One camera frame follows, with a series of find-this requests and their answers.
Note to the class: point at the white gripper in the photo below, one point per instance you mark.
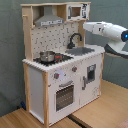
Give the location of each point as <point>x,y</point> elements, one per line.
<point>98,28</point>

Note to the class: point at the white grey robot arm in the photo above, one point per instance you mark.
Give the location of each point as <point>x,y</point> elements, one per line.
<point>117,35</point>

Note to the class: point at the wooden toy kitchen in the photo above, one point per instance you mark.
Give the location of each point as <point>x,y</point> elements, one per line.
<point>40,84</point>

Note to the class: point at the grey toy sink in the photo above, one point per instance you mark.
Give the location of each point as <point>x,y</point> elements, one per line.
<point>79,51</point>

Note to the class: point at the toy microwave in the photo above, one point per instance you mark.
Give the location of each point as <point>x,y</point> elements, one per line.
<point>78,11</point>

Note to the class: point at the black toy faucet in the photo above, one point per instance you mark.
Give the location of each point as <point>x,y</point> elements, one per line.
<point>73,40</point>

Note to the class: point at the grey dishwasher panel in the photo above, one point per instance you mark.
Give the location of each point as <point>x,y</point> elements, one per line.
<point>91,73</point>

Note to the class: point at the right red stove knob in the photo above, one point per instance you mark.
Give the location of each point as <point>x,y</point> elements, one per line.
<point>74,69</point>

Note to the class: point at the red stove knob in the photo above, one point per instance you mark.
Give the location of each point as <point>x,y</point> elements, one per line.
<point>74,69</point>
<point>56,75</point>

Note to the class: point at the grey range hood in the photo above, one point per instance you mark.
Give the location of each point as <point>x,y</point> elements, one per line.
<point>48,18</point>

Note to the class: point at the black toy stovetop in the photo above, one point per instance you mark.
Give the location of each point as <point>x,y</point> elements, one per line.
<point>58,59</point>

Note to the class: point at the silver toy pot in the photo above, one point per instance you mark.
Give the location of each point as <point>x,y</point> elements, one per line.
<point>47,56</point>

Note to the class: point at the left red stove knob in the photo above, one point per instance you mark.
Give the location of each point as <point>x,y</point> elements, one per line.
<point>56,75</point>

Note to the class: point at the toy oven door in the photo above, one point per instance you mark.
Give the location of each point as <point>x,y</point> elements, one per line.
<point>64,97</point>

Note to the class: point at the grey cabinet door handle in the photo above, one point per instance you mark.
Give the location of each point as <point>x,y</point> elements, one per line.
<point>84,83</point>

